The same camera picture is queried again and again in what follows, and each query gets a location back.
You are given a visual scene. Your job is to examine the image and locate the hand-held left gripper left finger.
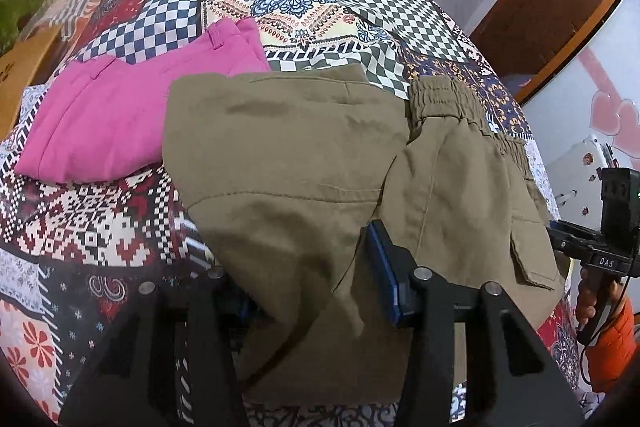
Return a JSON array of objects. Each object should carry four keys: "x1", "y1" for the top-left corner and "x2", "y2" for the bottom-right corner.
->
[{"x1": 59, "y1": 267, "x2": 254, "y2": 427}]

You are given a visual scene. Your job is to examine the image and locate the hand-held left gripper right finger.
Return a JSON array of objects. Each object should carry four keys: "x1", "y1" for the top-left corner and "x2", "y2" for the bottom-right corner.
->
[{"x1": 366, "y1": 220, "x2": 587, "y2": 427}]

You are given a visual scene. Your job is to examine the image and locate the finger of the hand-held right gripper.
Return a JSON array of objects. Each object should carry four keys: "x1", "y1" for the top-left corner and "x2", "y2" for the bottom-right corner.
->
[{"x1": 546, "y1": 219, "x2": 603, "y2": 256}]

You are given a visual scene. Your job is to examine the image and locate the khaki pants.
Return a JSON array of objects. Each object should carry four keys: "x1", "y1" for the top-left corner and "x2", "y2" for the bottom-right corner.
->
[{"x1": 162, "y1": 64, "x2": 572, "y2": 408}]

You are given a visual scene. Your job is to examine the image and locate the person's right forearm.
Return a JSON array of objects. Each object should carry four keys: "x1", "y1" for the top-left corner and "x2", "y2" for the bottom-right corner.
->
[{"x1": 582, "y1": 277, "x2": 640, "y2": 394}]

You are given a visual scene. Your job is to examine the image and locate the pink pants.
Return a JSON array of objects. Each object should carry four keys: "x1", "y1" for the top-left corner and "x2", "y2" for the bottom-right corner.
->
[{"x1": 14, "y1": 18, "x2": 272, "y2": 184}]

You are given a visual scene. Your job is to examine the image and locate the person's right hand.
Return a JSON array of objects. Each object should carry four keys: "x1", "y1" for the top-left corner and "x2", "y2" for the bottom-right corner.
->
[{"x1": 572, "y1": 266, "x2": 601, "y2": 328}]

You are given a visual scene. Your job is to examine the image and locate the white plastic object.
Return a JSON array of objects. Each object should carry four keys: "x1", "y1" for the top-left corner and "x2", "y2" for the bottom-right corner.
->
[{"x1": 544, "y1": 134, "x2": 617, "y2": 229}]

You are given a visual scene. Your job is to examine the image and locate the patchwork printed blanket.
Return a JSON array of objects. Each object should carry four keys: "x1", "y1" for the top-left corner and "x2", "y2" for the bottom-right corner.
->
[{"x1": 0, "y1": 0, "x2": 576, "y2": 427}]

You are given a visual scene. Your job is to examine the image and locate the brown cardboard box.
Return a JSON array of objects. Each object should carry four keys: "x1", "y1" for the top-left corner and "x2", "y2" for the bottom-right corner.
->
[{"x1": 0, "y1": 24, "x2": 64, "y2": 144}]

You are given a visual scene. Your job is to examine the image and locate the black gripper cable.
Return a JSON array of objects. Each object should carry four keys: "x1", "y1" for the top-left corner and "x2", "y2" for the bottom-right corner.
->
[{"x1": 575, "y1": 328, "x2": 601, "y2": 395}]

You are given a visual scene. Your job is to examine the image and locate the white panel with wooden frame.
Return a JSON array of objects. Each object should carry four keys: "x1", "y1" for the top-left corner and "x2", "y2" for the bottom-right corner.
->
[{"x1": 515, "y1": 0, "x2": 640, "y2": 228}]

